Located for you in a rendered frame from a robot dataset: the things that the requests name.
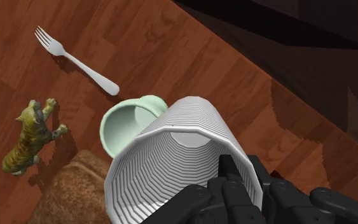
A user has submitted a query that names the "white fork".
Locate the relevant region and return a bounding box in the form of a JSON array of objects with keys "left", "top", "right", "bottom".
[{"left": 34, "top": 25, "right": 121, "bottom": 96}]

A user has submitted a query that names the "white ribbed cup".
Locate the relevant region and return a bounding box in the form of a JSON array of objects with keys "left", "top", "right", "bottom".
[{"left": 104, "top": 95, "right": 264, "bottom": 224}]

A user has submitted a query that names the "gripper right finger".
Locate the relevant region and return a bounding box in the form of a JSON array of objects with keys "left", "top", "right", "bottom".
[{"left": 247, "top": 155, "right": 358, "bottom": 224}]

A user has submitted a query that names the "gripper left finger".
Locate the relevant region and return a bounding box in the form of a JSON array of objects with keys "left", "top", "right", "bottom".
[{"left": 141, "top": 154, "right": 261, "bottom": 224}]

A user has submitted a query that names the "yellow-green striped tiger figure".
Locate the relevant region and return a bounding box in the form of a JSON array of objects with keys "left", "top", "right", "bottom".
[{"left": 1, "top": 98, "right": 69, "bottom": 177}]

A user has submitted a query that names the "mint green mug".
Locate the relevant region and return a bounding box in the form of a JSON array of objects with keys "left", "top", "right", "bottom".
[{"left": 99, "top": 94, "right": 169, "bottom": 158}]

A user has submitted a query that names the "brown bread loaf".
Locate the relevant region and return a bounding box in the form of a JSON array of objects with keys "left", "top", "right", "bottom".
[{"left": 26, "top": 150, "right": 113, "bottom": 224}]

